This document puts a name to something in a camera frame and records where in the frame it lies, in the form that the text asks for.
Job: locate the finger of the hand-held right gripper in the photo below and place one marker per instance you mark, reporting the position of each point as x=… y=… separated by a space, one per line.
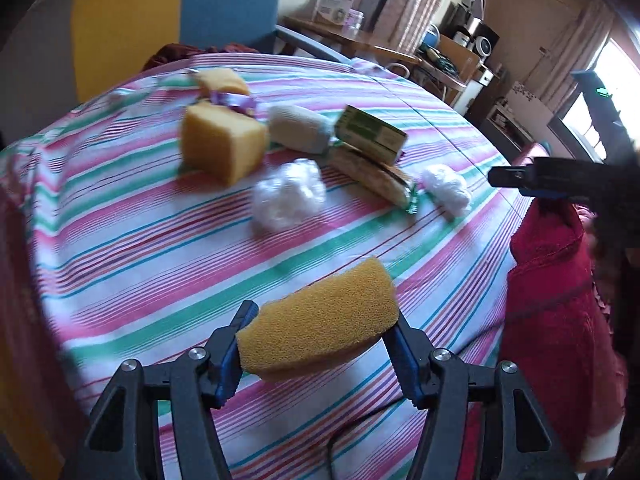
x=530 y=176

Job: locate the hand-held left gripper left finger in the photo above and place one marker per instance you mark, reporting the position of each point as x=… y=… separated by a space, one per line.
x=227 y=360

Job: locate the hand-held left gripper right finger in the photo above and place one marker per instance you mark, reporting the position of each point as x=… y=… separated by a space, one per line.
x=402 y=360

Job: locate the white plastic bag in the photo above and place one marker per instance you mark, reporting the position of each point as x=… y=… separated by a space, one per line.
x=445 y=187

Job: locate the half-round yellow sponge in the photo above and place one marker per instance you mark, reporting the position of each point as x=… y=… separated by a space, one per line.
x=315 y=317

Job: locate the cracker packet with green edge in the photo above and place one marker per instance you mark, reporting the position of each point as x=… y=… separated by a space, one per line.
x=370 y=175

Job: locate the green carton box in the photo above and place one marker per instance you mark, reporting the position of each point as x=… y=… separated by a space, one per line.
x=370 y=132

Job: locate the clear plastic bag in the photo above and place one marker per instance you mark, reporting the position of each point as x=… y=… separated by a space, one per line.
x=287 y=195

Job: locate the large yellow sponge block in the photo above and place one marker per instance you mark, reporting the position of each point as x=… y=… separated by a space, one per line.
x=220 y=142

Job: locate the small yellow sponge block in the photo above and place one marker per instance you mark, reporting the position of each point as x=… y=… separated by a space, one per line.
x=222 y=81

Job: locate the white low cabinet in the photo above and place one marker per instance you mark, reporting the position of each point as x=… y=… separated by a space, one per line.
x=517 y=110

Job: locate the red blanket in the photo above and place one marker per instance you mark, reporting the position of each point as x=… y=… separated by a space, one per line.
x=550 y=310

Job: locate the brown cardboard box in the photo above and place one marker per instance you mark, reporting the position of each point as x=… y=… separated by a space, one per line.
x=457 y=57

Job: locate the striped bedsheet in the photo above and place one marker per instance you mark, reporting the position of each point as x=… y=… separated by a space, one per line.
x=125 y=240

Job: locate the silver stereo set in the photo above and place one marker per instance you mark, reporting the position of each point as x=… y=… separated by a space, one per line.
x=475 y=25

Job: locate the pink plastic container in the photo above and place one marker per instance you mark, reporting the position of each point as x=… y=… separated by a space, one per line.
x=356 y=20

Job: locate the grey chair armrest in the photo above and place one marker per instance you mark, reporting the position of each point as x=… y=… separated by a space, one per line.
x=310 y=42

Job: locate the purple foil wrapper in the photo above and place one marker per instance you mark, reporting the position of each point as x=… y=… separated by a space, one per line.
x=235 y=101

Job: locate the white cardboard box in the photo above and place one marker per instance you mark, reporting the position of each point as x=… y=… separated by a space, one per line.
x=336 y=2

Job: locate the dark red cloth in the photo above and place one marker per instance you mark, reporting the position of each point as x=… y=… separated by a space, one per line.
x=200 y=51

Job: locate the grey yellow blue headboard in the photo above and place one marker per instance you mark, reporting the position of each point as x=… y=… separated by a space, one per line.
x=125 y=20

